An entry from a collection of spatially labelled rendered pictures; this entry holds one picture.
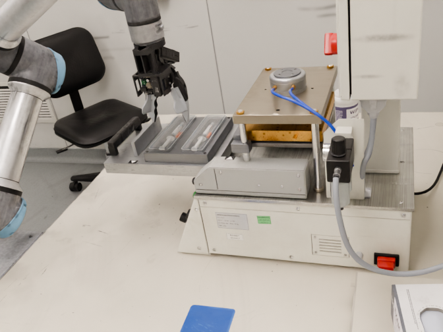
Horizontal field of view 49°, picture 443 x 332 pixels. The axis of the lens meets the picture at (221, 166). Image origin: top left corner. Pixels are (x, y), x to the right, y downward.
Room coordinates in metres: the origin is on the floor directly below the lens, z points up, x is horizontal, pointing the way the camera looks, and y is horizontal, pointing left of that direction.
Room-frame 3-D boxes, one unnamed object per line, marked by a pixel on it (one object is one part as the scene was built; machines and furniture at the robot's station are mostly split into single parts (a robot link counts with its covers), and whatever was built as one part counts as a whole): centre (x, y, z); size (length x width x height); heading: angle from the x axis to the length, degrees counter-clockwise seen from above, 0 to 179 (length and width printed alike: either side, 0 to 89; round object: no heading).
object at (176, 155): (1.10, 0.06, 0.98); 0.20 x 0.17 x 0.03; 157
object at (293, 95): (0.97, -0.20, 1.08); 0.31 x 0.24 x 0.13; 157
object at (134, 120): (1.18, 0.24, 0.99); 0.15 x 0.02 x 0.04; 157
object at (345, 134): (0.75, -0.21, 1.05); 0.15 x 0.05 x 0.15; 157
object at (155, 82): (1.10, 0.11, 1.18); 0.09 x 0.08 x 0.12; 157
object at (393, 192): (0.99, -0.21, 0.93); 0.46 x 0.35 x 0.01; 67
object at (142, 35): (1.10, 0.11, 1.26); 0.08 x 0.08 x 0.05
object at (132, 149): (1.12, 0.11, 0.97); 0.30 x 0.22 x 0.08; 67
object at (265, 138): (1.00, -0.17, 1.07); 0.22 x 0.17 x 0.10; 157
